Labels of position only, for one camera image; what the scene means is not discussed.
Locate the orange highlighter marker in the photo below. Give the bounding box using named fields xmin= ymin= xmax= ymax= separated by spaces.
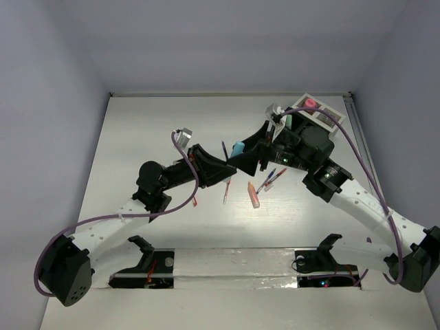
xmin=247 ymin=181 xmax=260 ymax=209

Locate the white grey tray box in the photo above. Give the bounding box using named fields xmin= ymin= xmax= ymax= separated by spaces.
xmin=291 ymin=93 xmax=346 ymax=138

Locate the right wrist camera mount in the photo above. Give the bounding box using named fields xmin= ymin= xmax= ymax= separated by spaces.
xmin=265 ymin=103 xmax=286 ymax=142

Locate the aluminium rail right edge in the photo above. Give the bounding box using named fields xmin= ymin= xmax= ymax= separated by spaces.
xmin=343 ymin=92 xmax=382 ymax=193

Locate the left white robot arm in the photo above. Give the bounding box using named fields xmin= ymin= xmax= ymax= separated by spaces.
xmin=33 ymin=144 xmax=237 ymax=307

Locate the green highlighter marker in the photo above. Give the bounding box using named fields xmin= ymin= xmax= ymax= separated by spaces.
xmin=285 ymin=115 xmax=292 ymax=129

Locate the blue highlighter marker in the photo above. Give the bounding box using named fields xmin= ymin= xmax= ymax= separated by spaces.
xmin=230 ymin=141 xmax=245 ymax=158

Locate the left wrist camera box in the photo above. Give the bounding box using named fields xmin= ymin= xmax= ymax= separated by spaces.
xmin=174 ymin=128 xmax=193 ymax=149

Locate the purple pen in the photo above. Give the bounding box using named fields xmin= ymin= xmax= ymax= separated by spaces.
xmin=221 ymin=140 xmax=229 ymax=160

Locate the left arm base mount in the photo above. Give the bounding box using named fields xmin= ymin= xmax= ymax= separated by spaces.
xmin=109 ymin=235 xmax=175 ymax=289

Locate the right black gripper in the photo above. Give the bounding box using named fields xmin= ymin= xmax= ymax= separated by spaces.
xmin=226 ymin=120 xmax=314 ymax=175

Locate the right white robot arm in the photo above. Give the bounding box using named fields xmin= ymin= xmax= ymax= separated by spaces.
xmin=228 ymin=122 xmax=439 ymax=292

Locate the black two-compartment pen holder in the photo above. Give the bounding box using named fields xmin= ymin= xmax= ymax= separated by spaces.
xmin=285 ymin=112 xmax=316 ymax=135

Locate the pink cylinder sharpener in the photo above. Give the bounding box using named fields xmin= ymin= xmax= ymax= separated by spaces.
xmin=304 ymin=98 xmax=316 ymax=108

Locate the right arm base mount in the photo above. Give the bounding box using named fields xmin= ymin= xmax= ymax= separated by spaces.
xmin=291 ymin=234 xmax=361 ymax=289

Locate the foil tape strip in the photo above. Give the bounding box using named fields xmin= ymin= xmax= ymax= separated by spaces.
xmin=173 ymin=248 xmax=298 ymax=290

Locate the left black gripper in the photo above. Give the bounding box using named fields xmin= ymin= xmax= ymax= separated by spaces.
xmin=158 ymin=145 xmax=236 ymax=193

